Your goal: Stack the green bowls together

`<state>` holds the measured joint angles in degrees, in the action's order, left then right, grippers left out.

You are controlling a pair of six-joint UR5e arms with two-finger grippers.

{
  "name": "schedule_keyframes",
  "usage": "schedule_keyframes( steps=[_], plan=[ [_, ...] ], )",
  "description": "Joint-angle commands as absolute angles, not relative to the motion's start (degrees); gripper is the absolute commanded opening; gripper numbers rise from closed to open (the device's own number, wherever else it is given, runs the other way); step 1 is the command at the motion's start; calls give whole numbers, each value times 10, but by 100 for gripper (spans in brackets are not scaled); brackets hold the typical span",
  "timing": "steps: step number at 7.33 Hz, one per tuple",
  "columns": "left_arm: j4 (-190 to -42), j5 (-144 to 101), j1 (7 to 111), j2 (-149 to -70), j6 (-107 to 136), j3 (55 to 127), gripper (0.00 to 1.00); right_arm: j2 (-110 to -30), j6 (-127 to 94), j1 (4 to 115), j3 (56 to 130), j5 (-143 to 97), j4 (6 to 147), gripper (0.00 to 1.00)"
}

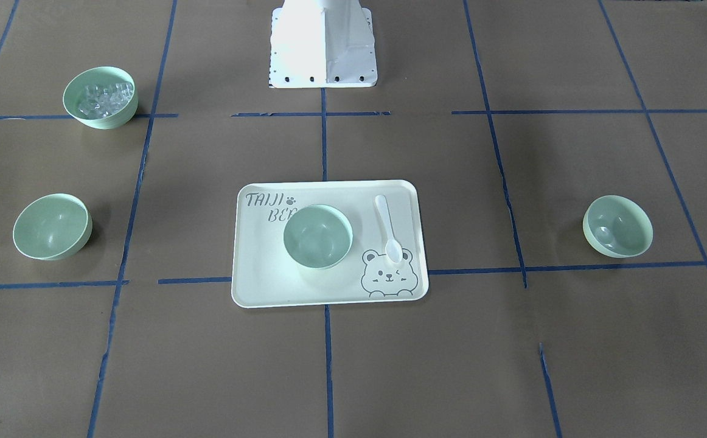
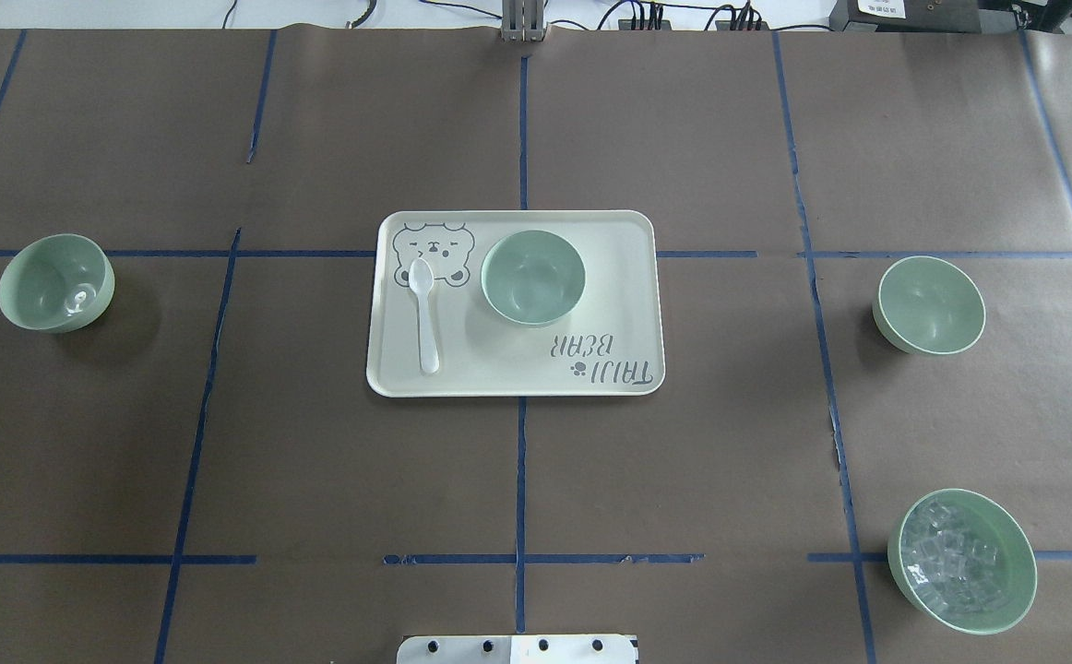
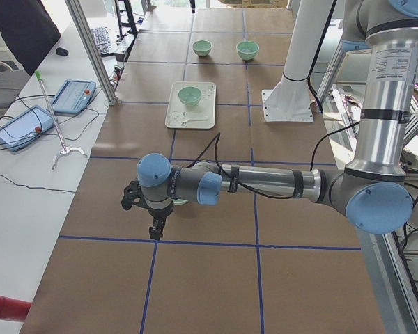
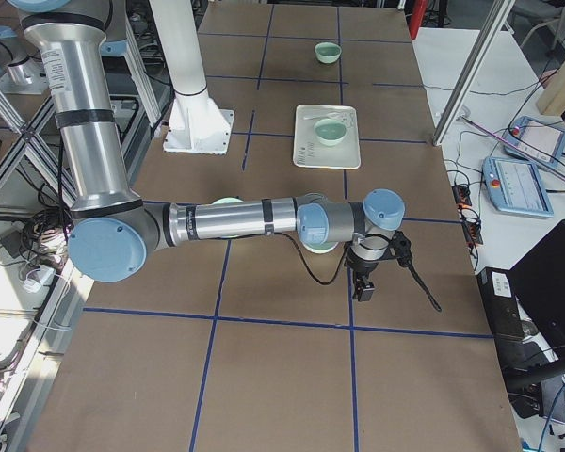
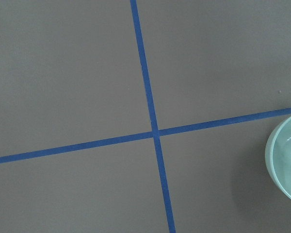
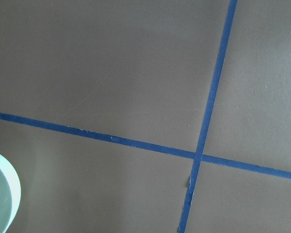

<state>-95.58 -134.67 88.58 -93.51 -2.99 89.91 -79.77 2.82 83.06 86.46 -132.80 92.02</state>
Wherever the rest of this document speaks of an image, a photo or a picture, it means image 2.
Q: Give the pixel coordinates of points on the cream bear serving tray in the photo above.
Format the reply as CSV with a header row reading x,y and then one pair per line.
x,y
611,344

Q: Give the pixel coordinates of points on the green bowl on tray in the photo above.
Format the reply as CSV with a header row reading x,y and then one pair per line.
x,y
533,277

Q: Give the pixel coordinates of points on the white plastic spoon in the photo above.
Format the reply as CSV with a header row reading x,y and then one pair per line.
x,y
421,281

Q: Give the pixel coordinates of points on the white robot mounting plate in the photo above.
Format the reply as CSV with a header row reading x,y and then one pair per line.
x,y
519,648

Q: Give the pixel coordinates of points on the green bowl with ice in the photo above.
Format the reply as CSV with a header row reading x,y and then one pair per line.
x,y
965,561

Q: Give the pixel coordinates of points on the grey aluminium post top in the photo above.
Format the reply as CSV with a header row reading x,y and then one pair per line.
x,y
523,21

